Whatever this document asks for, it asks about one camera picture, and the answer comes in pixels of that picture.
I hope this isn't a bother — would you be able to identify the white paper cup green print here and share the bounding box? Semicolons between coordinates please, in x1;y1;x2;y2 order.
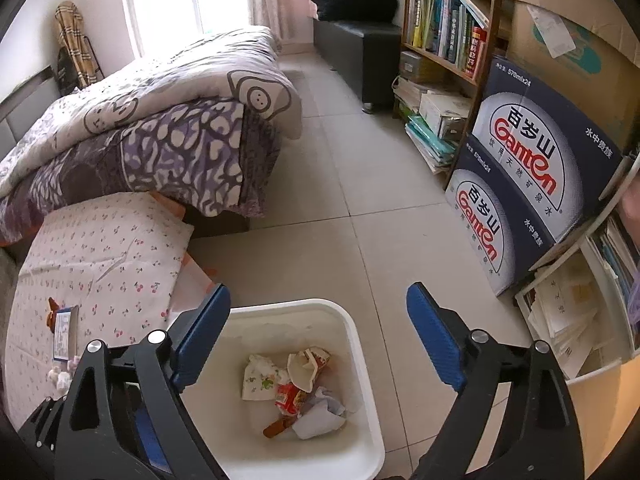
241;354;290;402

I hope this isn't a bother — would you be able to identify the white label blue box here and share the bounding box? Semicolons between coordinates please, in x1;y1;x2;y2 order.
52;306;79;362

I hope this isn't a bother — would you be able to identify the white plastic waste bin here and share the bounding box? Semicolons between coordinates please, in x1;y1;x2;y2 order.
181;299;385;479

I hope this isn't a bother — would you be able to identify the torn red noodle cup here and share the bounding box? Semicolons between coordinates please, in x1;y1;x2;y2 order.
286;347;331;393

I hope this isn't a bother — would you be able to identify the red instant noodle cup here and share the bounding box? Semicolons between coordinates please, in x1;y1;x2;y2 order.
274;382;308;417

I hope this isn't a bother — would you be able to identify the person's right hand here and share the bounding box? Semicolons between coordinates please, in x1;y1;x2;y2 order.
618;179;640;248

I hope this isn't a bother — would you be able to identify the cherry print tablecloth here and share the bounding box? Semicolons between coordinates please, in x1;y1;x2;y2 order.
3;193;193;427

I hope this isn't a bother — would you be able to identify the lower Ganten water carton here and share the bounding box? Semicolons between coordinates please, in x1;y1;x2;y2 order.
446;136;555;296

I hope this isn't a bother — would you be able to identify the ganten water carton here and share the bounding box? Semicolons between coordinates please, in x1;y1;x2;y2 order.
446;136;555;296
472;56;625;242

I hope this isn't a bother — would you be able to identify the orange peel piece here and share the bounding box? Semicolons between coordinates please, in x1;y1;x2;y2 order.
46;297;60;332

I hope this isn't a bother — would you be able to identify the upper Ganten water carton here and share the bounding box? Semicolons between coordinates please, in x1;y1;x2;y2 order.
472;56;625;242

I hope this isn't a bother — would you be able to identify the bed with grey headboard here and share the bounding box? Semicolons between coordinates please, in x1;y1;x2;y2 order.
0;64;304;248

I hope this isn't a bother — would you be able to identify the white patterned duvet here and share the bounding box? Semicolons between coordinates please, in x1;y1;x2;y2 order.
1;25;302;196

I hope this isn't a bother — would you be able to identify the black handbag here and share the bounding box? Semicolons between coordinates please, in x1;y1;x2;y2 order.
55;47;79;96

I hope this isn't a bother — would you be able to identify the black storage bench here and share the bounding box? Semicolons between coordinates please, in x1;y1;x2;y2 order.
314;20;401;113

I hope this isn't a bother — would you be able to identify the brown cardboard box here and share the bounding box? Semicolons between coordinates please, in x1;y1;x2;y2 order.
506;0;639;151

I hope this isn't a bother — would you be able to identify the wooden bookshelf with books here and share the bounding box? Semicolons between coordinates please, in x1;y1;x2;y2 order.
391;0;511;176

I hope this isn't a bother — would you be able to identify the plaid coat on rack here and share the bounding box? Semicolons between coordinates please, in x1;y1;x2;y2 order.
54;0;104;89

